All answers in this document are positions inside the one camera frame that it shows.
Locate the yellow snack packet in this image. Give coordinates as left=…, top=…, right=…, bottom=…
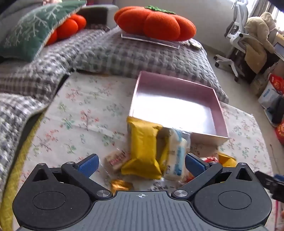
left=121, top=116, right=163, bottom=179
left=218, top=153, right=237, bottom=167

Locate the white office chair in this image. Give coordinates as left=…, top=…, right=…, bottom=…
left=213, top=1, right=249, bottom=82

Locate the brown nougat candy packet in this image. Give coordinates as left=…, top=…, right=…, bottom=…
left=104, top=150, right=130, bottom=173

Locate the large orange pumpkin cushion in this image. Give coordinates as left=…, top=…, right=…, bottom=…
left=114, top=6, right=196, bottom=41

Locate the red white candy packet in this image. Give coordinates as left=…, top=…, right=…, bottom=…
left=201, top=156, right=219, bottom=164

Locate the black bag on floor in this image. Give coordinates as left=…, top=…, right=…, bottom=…
left=272, top=97, right=284, bottom=124

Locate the clear acrylic board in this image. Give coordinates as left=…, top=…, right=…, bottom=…
left=121, top=32, right=180, bottom=49

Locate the green snowflake pillow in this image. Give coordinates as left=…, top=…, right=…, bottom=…
left=1, top=1, right=86, bottom=62

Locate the small orange pumpkin cushion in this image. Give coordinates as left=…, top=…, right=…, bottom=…
left=46, top=14, right=87, bottom=46

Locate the white blue snack packet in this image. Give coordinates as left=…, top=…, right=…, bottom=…
left=164, top=128, right=191, bottom=181

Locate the white blue shopping bag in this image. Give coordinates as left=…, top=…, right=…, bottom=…
left=258, top=82, right=280, bottom=109

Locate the gold foil candy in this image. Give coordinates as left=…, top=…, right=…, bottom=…
left=111, top=179, right=133, bottom=194

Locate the red gift bag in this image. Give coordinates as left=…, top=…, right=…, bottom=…
left=269, top=74, right=284, bottom=95

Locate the grey checked quilt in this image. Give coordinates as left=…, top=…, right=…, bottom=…
left=1, top=28, right=229, bottom=191

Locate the small packet on quilt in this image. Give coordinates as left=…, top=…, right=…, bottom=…
left=188, top=39, right=202, bottom=50

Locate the pink cardboard box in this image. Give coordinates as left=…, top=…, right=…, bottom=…
left=129, top=71, right=229, bottom=146

